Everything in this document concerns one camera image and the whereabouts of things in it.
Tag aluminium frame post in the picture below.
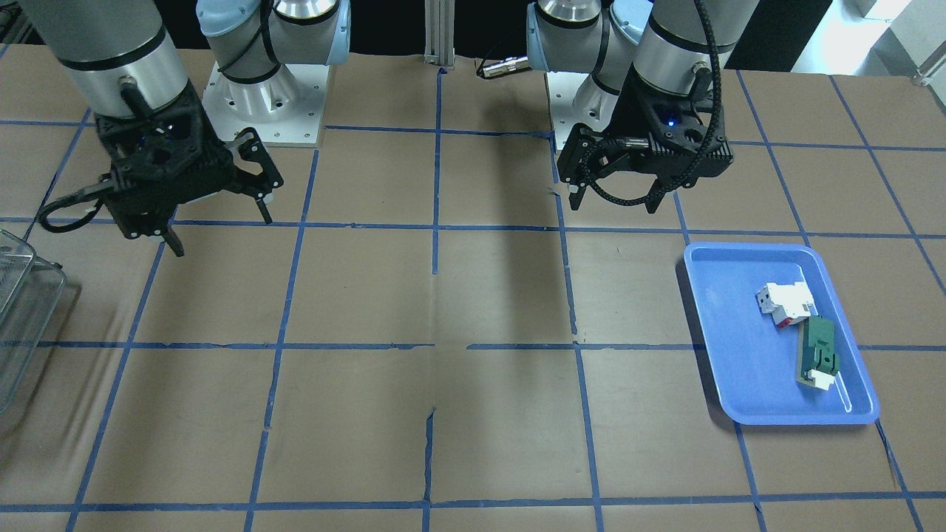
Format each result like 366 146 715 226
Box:
423 0 455 70

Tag silver cable connector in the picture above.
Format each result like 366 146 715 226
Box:
475 56 533 80

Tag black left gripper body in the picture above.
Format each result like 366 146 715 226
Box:
604 74 734 183

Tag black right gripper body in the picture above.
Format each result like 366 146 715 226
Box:
95 78 236 239

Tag wire mesh basket shelf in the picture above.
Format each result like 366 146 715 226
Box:
1 230 67 412

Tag blue plastic tray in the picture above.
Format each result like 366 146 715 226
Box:
683 242 879 426

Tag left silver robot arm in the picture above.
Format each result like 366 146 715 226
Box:
526 1 758 213

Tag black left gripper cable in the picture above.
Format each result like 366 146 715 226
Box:
584 0 724 208

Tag green circuit board module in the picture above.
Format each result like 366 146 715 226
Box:
795 316 840 391

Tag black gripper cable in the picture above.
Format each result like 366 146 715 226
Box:
584 0 724 208
37 185 119 234

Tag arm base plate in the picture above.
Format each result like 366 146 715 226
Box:
203 64 332 148
546 72 618 161

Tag white circuit breaker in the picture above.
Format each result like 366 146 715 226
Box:
755 282 817 330

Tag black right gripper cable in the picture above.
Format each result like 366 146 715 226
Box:
37 185 119 234

